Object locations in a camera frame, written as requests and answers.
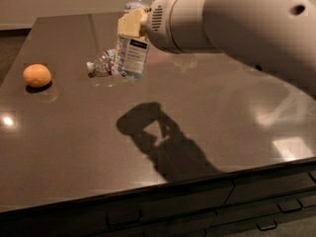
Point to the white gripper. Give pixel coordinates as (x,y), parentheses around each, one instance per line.
(160,24)

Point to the blue label plastic bottle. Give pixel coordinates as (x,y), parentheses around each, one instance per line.
(132,52)

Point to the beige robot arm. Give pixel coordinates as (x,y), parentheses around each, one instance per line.
(278,37)

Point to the clear crushed water bottle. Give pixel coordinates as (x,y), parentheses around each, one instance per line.
(103,63)

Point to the orange fruit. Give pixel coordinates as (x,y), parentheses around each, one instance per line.
(37,75)

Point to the dark drawer cabinet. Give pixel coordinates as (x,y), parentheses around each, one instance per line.
(133,198)

